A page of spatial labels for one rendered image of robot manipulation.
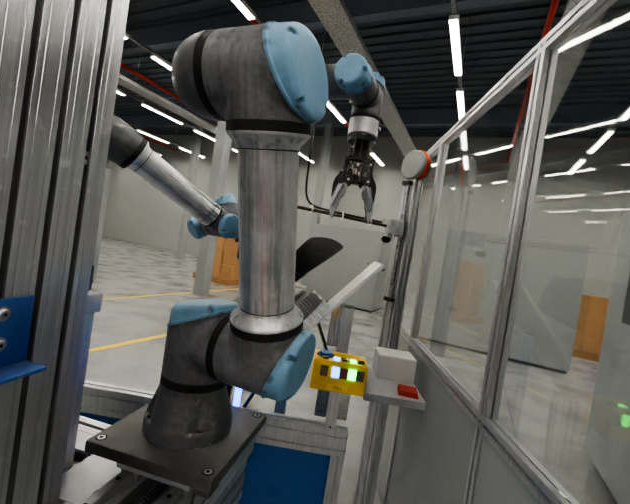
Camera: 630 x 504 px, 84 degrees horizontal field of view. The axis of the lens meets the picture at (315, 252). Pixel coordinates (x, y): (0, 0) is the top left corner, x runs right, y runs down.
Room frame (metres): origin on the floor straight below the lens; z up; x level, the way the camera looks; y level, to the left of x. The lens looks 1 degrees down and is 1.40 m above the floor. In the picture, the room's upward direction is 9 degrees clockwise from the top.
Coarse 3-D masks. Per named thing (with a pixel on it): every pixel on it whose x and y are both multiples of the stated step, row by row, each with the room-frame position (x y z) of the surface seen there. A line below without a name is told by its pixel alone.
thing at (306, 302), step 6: (300, 294) 1.47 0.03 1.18; (306, 294) 1.50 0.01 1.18; (312, 294) 1.52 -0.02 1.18; (294, 300) 1.44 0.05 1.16; (300, 300) 1.45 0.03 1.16; (306, 300) 1.44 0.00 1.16; (312, 300) 1.47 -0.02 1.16; (300, 306) 1.43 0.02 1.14; (306, 306) 1.43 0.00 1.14; (312, 306) 1.46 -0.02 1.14; (306, 312) 1.43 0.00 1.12
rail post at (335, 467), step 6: (330, 456) 1.04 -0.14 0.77; (330, 462) 1.04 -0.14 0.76; (336, 462) 1.05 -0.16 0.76; (342, 462) 1.04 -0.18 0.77; (330, 468) 1.04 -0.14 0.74; (336, 468) 1.05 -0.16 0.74; (330, 474) 1.04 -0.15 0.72; (336, 474) 1.04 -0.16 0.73; (330, 480) 1.04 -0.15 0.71; (336, 480) 1.04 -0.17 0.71; (330, 486) 1.04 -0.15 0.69; (336, 486) 1.04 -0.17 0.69; (324, 492) 1.06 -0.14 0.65; (330, 492) 1.04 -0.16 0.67; (336, 492) 1.04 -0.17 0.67; (324, 498) 1.04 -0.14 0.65; (330, 498) 1.05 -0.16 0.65; (336, 498) 1.04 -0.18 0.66
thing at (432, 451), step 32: (416, 384) 1.61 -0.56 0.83; (416, 416) 1.54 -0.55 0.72; (448, 416) 1.20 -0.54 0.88; (384, 448) 2.01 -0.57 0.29; (416, 448) 1.47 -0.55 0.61; (448, 448) 1.16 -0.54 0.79; (384, 480) 1.90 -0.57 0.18; (416, 480) 1.41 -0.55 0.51; (448, 480) 1.12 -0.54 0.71; (480, 480) 0.93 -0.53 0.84; (512, 480) 0.79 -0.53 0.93
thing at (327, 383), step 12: (324, 360) 1.01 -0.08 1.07; (336, 360) 1.02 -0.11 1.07; (348, 360) 1.04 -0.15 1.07; (360, 360) 1.05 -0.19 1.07; (312, 372) 1.01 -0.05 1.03; (312, 384) 1.01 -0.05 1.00; (324, 384) 1.01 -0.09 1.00; (336, 384) 1.01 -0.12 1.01; (348, 384) 1.01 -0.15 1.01; (360, 384) 1.01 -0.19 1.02
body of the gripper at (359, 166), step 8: (352, 136) 0.87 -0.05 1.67; (360, 136) 0.84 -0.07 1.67; (368, 136) 0.84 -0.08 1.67; (352, 144) 0.91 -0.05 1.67; (360, 144) 0.87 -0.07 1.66; (368, 144) 0.86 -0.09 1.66; (360, 152) 0.84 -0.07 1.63; (352, 160) 0.86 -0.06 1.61; (360, 160) 0.85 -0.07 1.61; (368, 160) 0.84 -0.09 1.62; (344, 168) 0.84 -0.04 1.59; (352, 168) 0.85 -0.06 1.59; (360, 168) 0.86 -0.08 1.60; (368, 168) 0.84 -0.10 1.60; (344, 176) 0.90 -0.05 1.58; (352, 176) 0.86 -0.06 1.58; (360, 176) 0.84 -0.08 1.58; (368, 176) 0.86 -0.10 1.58; (352, 184) 0.92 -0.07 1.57; (360, 184) 0.90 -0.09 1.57; (368, 184) 0.86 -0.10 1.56
